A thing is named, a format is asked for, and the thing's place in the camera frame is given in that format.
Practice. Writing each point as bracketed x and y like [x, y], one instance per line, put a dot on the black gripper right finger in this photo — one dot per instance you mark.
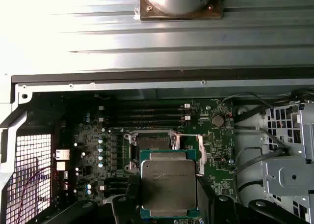
[204, 209]

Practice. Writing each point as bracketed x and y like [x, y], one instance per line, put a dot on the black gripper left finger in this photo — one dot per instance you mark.
[127, 209]

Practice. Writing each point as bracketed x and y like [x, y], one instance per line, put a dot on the silver CPU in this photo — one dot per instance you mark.
[166, 175]

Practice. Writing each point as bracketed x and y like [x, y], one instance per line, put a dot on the metal socket cover frame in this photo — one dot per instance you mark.
[201, 155]

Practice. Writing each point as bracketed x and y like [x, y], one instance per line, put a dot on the CPU socket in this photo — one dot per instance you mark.
[152, 141]

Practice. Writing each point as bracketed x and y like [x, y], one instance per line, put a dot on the RAM slot with white clips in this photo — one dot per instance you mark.
[147, 118]
[147, 107]

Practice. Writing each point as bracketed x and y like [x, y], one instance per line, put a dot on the green motherboard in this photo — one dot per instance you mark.
[216, 145]

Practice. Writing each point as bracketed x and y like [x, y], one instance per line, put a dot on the round coin battery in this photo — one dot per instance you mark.
[217, 120]

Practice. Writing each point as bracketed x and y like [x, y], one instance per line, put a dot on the grey metal drive cage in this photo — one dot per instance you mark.
[289, 175]

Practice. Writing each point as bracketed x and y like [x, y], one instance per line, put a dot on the black open PC case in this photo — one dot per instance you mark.
[73, 87]

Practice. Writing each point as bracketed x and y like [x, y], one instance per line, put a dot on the brown square base plate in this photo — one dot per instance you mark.
[147, 14]

